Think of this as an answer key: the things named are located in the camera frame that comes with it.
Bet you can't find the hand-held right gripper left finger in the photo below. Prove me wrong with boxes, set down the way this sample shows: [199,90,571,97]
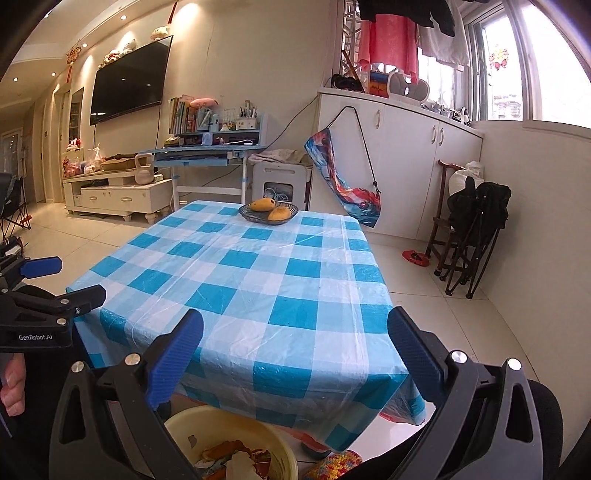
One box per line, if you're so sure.
[48,308,205,480]

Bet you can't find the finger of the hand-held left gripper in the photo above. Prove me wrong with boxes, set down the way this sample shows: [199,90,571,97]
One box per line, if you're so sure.
[0,284,107,324]
[0,256,63,289]

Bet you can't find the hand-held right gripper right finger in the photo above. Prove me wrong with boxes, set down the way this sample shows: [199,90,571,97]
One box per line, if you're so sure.
[387,305,546,480]

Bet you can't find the yellow plastic basin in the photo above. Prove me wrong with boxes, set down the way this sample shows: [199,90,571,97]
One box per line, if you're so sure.
[164,406,300,480]

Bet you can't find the orange cloth piece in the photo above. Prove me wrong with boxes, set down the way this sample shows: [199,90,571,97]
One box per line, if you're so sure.
[198,440,250,462]

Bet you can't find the person's left hand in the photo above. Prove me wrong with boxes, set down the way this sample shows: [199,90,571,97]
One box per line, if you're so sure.
[0,354,27,416]

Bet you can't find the black camping chair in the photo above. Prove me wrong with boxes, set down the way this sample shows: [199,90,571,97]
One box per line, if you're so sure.
[0,173,33,241]

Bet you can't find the white television cabinet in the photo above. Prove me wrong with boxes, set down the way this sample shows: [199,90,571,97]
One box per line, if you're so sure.
[62,167,178,227]

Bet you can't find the table with blue checkered cloth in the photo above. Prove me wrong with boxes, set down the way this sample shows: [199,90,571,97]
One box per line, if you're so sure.
[66,199,428,453]

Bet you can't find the plastic bags of toys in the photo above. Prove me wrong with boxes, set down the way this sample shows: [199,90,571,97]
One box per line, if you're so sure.
[65,141,102,178]

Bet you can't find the dark wooden chair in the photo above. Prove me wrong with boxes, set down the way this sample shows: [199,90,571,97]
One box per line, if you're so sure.
[426,159,467,273]

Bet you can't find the pink kettlebell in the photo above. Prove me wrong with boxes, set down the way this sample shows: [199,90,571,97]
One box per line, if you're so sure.
[134,154,155,186]

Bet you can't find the colourful knitted slipper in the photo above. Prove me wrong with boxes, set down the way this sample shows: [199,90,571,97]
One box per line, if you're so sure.
[302,450,363,480]

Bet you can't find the dark fruit bowl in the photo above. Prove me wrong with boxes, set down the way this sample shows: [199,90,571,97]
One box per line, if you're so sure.
[239,200,299,225]

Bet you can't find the black folding chair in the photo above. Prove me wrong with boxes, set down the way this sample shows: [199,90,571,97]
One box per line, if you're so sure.
[445,178,512,300]

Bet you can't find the white bag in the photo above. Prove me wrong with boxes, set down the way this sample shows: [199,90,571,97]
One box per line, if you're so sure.
[450,161,485,195]

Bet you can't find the blue study desk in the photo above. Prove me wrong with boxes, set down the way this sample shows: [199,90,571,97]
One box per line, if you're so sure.
[137,113,269,206]

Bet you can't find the colourful hanging bag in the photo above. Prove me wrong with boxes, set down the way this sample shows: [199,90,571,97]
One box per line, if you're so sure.
[304,105,386,229]

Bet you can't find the row of books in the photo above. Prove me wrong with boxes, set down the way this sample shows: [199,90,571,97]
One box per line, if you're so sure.
[167,95,197,134]

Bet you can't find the small white cabinet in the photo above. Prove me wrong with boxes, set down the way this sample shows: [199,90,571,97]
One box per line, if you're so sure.
[252,162,312,212]

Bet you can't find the red knot ornament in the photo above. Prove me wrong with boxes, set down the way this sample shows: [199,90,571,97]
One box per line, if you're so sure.
[66,44,86,84]

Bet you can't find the beige cloth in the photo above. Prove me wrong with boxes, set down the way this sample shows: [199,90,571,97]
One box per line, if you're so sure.
[248,148,315,168]

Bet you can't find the row of plush toys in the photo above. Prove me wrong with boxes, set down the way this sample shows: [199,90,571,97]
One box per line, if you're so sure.
[99,37,137,65]

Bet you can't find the red window ornament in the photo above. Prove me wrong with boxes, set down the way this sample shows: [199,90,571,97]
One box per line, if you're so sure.
[489,45,511,71]

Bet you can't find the pink hanging garment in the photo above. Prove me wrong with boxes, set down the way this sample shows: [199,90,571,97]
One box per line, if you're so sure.
[358,17,420,80]

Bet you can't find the white hanging garment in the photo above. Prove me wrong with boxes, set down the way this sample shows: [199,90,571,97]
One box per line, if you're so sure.
[418,21,472,70]

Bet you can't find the black hanging garment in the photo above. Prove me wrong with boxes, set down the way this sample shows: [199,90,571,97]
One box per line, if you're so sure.
[358,0,458,37]

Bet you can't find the black wall television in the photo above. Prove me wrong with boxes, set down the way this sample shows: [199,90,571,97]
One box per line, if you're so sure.
[89,34,174,126]

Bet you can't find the white wall cabinets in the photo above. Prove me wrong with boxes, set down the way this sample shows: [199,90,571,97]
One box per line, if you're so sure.
[318,88,485,243]

